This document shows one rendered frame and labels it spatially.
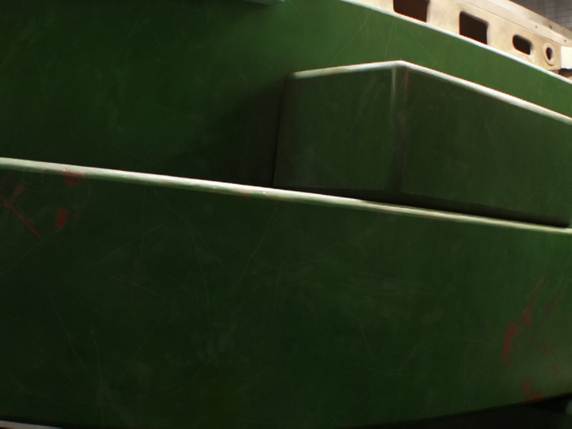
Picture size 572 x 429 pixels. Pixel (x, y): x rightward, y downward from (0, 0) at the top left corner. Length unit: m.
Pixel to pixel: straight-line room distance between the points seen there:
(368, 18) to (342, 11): 0.03
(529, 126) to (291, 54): 0.20
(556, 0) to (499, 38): 8.46
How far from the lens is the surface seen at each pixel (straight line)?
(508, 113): 0.67
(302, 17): 0.74
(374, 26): 0.78
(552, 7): 10.02
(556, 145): 0.71
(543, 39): 1.63
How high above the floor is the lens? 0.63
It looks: 1 degrees up
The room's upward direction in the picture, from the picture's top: 6 degrees clockwise
